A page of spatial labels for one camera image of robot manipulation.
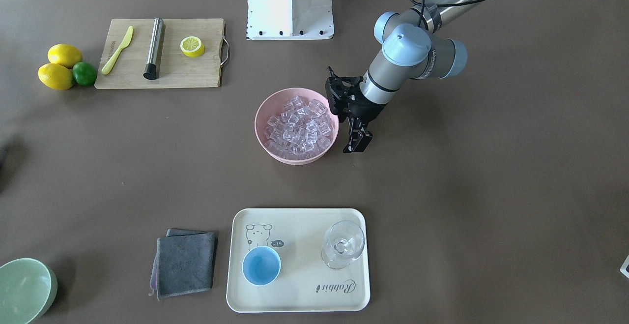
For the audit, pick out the pile of clear ice cubes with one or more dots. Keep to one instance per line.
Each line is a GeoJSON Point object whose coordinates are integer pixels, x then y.
{"type": "Point", "coordinates": [302, 130]}

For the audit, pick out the green lime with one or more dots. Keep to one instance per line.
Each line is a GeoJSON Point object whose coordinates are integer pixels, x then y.
{"type": "Point", "coordinates": [84, 74]}

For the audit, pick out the clear wine glass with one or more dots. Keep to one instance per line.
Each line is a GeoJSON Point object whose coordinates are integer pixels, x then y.
{"type": "Point", "coordinates": [344, 243]}

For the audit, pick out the light blue cup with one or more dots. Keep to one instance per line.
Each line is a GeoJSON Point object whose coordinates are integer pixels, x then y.
{"type": "Point", "coordinates": [261, 266]}

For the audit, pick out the grey folded cloth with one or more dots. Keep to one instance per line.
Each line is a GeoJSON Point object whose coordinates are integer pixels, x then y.
{"type": "Point", "coordinates": [183, 263]}

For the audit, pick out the cream rabbit serving tray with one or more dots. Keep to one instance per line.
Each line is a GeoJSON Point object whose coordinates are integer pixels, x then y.
{"type": "Point", "coordinates": [304, 282]}

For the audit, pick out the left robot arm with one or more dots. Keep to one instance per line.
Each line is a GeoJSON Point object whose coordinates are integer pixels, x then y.
{"type": "Point", "coordinates": [410, 50]}

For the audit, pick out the yellow plastic knife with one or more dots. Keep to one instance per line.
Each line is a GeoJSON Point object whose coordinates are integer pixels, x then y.
{"type": "Point", "coordinates": [127, 39]}

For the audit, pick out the bamboo cutting board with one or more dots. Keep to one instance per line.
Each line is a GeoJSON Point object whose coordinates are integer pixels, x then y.
{"type": "Point", "coordinates": [176, 70]}

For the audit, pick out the half lemon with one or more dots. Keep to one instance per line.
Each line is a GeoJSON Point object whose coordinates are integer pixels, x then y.
{"type": "Point", "coordinates": [192, 46]}

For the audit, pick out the light green bowl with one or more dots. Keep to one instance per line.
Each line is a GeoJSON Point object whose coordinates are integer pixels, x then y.
{"type": "Point", "coordinates": [27, 289]}

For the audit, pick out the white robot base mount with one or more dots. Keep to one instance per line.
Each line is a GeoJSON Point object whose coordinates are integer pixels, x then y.
{"type": "Point", "coordinates": [289, 20]}

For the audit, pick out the yellow lemon lower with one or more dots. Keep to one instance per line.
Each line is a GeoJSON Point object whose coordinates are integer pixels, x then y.
{"type": "Point", "coordinates": [56, 76]}

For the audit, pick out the yellow lemon upper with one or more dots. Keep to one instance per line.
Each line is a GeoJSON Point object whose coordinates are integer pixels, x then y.
{"type": "Point", "coordinates": [65, 55]}

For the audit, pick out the pink bowl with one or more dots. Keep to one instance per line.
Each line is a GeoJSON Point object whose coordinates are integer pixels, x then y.
{"type": "Point", "coordinates": [273, 105]}

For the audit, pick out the steel muddler with black tip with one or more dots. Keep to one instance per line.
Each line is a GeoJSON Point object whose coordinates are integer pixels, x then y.
{"type": "Point", "coordinates": [152, 67]}

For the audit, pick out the yellow lemon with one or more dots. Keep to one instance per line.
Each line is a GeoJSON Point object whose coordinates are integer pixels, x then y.
{"type": "Point", "coordinates": [56, 76]}
{"type": "Point", "coordinates": [65, 55]}

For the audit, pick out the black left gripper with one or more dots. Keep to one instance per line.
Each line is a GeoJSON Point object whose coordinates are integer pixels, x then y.
{"type": "Point", "coordinates": [368, 110]}

